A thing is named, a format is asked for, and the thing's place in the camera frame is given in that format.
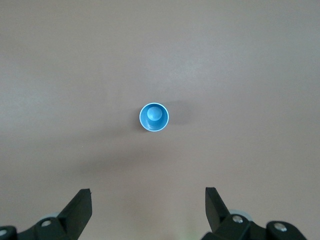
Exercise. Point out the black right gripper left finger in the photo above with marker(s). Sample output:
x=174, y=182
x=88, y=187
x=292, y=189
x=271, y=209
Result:
x=72, y=217

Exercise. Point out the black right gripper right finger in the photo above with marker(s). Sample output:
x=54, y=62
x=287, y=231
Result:
x=217, y=215

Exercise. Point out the blue plastic cup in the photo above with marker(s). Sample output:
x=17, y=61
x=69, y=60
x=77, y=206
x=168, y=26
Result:
x=154, y=117

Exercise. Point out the brown table cover mat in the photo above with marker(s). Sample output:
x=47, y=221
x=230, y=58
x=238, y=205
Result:
x=75, y=75

